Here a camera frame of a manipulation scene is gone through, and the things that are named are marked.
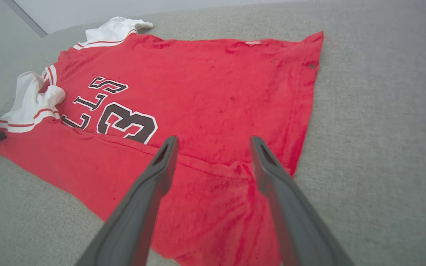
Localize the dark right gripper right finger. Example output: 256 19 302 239
250 136 355 266

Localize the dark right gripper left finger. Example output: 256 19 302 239
75 136 179 266

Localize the red and white basketball jersey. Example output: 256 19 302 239
0 16 324 266

